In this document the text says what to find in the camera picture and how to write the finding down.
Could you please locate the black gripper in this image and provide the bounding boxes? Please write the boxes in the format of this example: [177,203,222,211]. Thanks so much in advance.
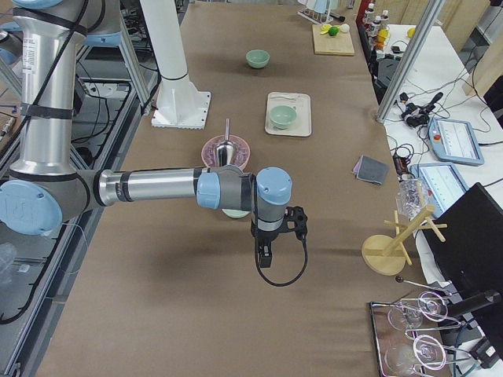
[254,206,307,268]

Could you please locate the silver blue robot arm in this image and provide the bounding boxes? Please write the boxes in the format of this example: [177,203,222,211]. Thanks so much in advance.
[1,1,307,265]

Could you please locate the metal scoop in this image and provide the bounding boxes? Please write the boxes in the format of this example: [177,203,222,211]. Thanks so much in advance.
[214,119,235,167]

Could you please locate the wooden mug tree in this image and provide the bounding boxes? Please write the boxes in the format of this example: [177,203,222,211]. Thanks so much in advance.
[362,194,447,276]

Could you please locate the grey folded cloth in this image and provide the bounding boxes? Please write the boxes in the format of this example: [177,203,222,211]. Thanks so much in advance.
[352,156,390,185]

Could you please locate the cream plastic tray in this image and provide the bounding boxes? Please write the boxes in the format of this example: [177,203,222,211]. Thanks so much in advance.
[265,92,312,137]

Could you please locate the clear plastic bag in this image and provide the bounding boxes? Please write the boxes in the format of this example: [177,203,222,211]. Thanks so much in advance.
[396,178,428,218]

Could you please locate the metal glass rack tray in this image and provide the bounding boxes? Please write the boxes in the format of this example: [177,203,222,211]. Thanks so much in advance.
[369,288,481,376]

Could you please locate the wine glass lower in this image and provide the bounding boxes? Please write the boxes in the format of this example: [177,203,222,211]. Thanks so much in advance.
[384,335,446,376]

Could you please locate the wine glass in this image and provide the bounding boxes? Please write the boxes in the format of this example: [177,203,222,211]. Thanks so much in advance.
[387,291,448,331]
[384,335,446,376]

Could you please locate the wine glass upper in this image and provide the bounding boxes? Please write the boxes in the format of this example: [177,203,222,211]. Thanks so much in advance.
[387,291,448,331]

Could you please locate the blue teach pendant near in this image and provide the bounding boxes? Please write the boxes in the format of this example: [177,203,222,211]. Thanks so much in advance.
[410,163,468,218]

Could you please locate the blue teach pendant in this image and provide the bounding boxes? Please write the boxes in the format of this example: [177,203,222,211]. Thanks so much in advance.
[428,118,485,166]
[410,163,468,218]

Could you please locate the black monitor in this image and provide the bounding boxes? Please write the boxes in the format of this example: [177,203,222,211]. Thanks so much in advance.
[424,183,502,355]

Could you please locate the blue teach pendant far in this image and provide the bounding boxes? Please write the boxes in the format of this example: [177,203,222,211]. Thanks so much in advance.
[428,118,485,166]

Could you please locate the wooden cutting board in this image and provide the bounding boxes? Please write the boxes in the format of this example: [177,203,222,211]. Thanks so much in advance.
[311,24,354,56]

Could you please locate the green lime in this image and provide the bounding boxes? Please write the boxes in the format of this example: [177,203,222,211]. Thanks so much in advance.
[328,26,340,37]

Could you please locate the lemon slice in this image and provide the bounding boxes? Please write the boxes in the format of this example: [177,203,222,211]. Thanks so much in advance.
[320,24,332,35]

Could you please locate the white cup rack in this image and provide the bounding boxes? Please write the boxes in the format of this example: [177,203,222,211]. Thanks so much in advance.
[297,0,345,24]

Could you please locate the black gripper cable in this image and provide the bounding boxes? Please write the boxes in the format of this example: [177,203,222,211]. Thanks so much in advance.
[254,231,309,287]

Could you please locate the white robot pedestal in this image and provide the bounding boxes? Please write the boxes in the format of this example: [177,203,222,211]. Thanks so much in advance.
[141,0,211,130]

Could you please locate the aluminium frame post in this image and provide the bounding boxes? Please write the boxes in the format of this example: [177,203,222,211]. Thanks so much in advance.
[376,0,446,124]

